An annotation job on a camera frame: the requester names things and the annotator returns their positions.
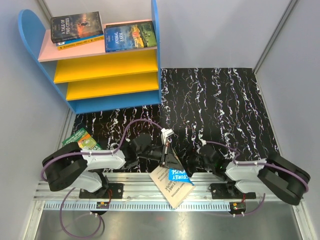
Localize blue 26-Storey Treehouse book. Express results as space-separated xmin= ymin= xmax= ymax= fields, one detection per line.
xmin=149 ymin=166 xmax=196 ymax=209

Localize blue treehouse paperback book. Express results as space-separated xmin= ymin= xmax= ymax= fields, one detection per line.
xmin=56 ymin=34 xmax=104 ymax=51

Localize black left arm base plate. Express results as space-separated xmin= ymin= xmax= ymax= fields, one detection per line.
xmin=79 ymin=183 xmax=124 ymax=199

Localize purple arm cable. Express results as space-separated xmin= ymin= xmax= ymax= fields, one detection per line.
xmin=202 ymin=141 xmax=310 ymax=217
xmin=39 ymin=119 xmax=166 ymax=237

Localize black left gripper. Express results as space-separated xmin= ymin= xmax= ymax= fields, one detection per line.
xmin=137 ymin=141 xmax=184 ymax=171

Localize blue Animal Farm book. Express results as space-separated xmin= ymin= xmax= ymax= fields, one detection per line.
xmin=104 ymin=21 xmax=158 ymax=53

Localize colourful wooden bookshelf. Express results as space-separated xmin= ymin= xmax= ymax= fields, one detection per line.
xmin=18 ymin=9 xmax=161 ymax=114

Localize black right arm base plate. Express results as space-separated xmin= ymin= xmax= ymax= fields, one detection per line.
xmin=208 ymin=182 xmax=257 ymax=200

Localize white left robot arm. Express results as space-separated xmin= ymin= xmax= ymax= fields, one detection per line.
xmin=41 ymin=128 xmax=184 ymax=199

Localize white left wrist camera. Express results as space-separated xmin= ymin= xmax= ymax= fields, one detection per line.
xmin=160 ymin=128 xmax=174 ymax=145

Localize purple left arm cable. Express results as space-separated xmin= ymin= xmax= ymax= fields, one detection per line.
xmin=39 ymin=119 xmax=166 ymax=237

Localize white slotted cable duct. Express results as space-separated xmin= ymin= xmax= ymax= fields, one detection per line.
xmin=44 ymin=201 xmax=231 ymax=212

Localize green 104-Storey Treehouse book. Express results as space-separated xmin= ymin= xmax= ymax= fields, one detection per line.
xmin=62 ymin=127 xmax=102 ymax=150

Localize aluminium mounting rail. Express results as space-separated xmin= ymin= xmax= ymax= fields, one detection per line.
xmin=33 ymin=171 xmax=306 ymax=204

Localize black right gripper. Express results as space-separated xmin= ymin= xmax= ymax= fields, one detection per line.
xmin=174 ymin=143 xmax=214 ymax=178

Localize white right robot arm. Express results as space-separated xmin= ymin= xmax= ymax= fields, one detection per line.
xmin=178 ymin=144 xmax=311 ymax=206

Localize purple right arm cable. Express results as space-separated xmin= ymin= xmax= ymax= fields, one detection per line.
xmin=202 ymin=141 xmax=310 ymax=217

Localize black marble pattern mat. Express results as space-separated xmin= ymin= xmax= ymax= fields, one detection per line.
xmin=72 ymin=68 xmax=279 ymax=161

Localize dark Tale Of Two Cities book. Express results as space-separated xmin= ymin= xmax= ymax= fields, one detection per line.
xmin=50 ymin=11 xmax=104 ymax=44

